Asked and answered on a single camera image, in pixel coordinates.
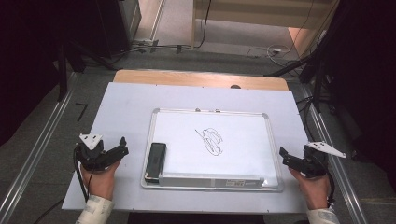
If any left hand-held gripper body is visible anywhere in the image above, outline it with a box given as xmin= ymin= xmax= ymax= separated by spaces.
xmin=74 ymin=133 xmax=110 ymax=172

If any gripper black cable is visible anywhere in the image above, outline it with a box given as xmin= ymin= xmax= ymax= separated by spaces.
xmin=323 ymin=170 xmax=337 ymax=207
xmin=72 ymin=145 xmax=95 ymax=203

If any white floor cable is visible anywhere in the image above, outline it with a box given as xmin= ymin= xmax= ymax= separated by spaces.
xmin=246 ymin=44 xmax=293 ymax=61

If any metal floor rail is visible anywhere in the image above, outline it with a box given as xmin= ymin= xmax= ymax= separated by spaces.
xmin=0 ymin=72 xmax=78 ymax=224
xmin=300 ymin=85 xmax=370 ymax=224

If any black floor cable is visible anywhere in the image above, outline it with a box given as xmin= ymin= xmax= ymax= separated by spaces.
xmin=32 ymin=197 xmax=65 ymax=224

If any light wooden furniture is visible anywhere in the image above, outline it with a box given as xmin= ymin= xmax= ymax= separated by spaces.
xmin=191 ymin=0 xmax=341 ymax=50

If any dark cabinet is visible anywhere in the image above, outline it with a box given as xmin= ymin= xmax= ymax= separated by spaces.
xmin=94 ymin=0 xmax=143 ymax=59

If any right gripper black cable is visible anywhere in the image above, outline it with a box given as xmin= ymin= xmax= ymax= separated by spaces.
xmin=323 ymin=170 xmax=337 ymax=207

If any person's left hand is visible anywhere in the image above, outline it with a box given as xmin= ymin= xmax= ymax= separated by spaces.
xmin=79 ymin=160 xmax=121 ymax=202

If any black metal stand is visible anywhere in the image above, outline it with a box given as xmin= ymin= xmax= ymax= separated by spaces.
xmin=56 ymin=41 xmax=69 ymax=103
xmin=312 ymin=57 xmax=325 ymax=114

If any large white base sheet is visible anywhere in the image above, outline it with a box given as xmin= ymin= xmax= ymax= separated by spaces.
xmin=61 ymin=81 xmax=310 ymax=216

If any black whiteboard eraser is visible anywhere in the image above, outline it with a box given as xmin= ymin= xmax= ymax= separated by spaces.
xmin=144 ymin=142 xmax=168 ymax=184

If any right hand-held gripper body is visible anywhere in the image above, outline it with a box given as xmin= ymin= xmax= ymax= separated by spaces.
xmin=298 ymin=141 xmax=347 ymax=179

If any person's right hand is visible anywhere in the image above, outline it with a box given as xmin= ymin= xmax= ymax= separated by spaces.
xmin=288 ymin=167 xmax=331 ymax=210

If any black hanging cable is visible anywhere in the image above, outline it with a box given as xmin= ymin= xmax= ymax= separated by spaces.
xmin=194 ymin=0 xmax=213 ymax=49

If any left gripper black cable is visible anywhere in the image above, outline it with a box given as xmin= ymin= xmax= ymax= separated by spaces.
xmin=72 ymin=145 xmax=95 ymax=203

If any wooden table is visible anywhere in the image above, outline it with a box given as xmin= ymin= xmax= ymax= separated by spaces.
xmin=112 ymin=68 xmax=290 ymax=92

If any metal-framed whiteboard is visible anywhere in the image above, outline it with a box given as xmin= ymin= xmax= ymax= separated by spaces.
xmin=140 ymin=107 xmax=285 ymax=192

